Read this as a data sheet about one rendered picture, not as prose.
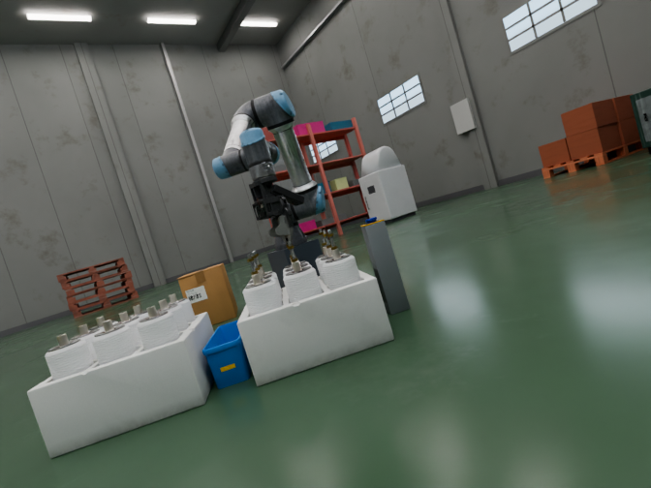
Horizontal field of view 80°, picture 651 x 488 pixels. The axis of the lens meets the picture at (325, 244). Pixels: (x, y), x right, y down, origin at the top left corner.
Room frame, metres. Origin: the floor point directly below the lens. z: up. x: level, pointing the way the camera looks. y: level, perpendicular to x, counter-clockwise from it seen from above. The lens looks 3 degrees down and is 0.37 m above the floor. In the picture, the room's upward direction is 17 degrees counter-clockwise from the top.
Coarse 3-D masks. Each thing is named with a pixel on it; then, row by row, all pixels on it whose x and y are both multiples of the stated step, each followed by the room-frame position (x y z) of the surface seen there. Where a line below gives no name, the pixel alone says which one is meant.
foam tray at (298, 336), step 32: (352, 288) 1.04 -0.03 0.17; (256, 320) 1.01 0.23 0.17; (288, 320) 1.02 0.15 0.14; (320, 320) 1.03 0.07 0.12; (352, 320) 1.04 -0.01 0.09; (384, 320) 1.05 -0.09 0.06; (256, 352) 1.01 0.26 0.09; (288, 352) 1.02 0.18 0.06; (320, 352) 1.03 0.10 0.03; (352, 352) 1.03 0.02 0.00
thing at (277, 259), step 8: (312, 240) 1.73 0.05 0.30; (296, 248) 1.68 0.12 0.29; (304, 248) 1.70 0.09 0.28; (312, 248) 1.72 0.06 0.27; (320, 248) 1.75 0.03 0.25; (272, 256) 1.76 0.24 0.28; (280, 256) 1.69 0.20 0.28; (288, 256) 1.66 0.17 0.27; (296, 256) 1.68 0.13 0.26; (304, 256) 1.70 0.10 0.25; (312, 256) 1.72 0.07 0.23; (272, 264) 1.78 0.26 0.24; (280, 264) 1.72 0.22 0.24; (288, 264) 1.66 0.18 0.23; (312, 264) 1.71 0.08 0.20; (280, 272) 1.74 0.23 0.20; (280, 280) 1.76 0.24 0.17
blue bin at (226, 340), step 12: (228, 324) 1.37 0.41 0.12; (216, 336) 1.27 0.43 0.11; (228, 336) 1.36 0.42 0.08; (240, 336) 1.12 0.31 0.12; (204, 348) 1.10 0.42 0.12; (216, 348) 1.08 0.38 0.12; (228, 348) 1.08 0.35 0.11; (240, 348) 1.09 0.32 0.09; (216, 360) 1.08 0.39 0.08; (228, 360) 1.08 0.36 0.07; (240, 360) 1.09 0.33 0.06; (216, 372) 1.08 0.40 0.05; (228, 372) 1.08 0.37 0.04; (240, 372) 1.09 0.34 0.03; (216, 384) 1.09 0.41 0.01; (228, 384) 1.08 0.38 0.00
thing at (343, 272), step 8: (352, 256) 1.10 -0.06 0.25; (328, 264) 1.08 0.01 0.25; (336, 264) 1.07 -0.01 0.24; (344, 264) 1.07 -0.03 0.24; (352, 264) 1.08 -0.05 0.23; (328, 272) 1.08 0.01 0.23; (336, 272) 1.07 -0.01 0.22; (344, 272) 1.07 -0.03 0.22; (352, 272) 1.08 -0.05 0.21; (328, 280) 1.09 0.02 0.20; (336, 280) 1.07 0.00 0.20; (344, 280) 1.07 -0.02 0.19; (352, 280) 1.07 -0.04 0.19; (360, 280) 1.10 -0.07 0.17; (336, 288) 1.08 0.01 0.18
